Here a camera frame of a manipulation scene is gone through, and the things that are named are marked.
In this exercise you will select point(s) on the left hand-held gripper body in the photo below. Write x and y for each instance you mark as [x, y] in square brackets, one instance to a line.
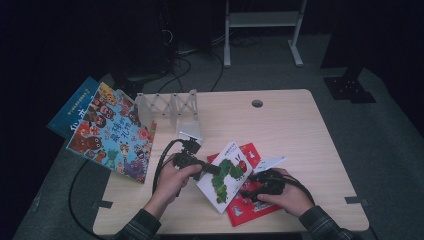
[186, 156]

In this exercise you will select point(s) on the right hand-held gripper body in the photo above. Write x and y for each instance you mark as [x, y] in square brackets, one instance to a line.
[270, 185]

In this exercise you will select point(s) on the red picture book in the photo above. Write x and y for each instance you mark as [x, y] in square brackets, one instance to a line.
[248, 210]

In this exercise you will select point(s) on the white caterpillar picture book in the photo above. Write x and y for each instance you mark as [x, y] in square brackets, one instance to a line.
[226, 176]

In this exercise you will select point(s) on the white expandable book rack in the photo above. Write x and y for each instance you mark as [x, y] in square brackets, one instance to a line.
[170, 108]

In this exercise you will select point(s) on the light blue animal faces book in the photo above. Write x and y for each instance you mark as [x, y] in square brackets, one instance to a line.
[113, 136]

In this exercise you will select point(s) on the dark blue monster picture book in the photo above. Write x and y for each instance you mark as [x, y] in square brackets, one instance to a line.
[76, 106]

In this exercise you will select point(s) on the person's right hand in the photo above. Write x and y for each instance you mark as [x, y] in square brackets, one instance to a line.
[293, 200]

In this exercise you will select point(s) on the person's left hand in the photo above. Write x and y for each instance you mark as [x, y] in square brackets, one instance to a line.
[170, 186]

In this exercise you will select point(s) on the white metal desk frame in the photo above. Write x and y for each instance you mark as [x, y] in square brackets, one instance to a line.
[263, 19]

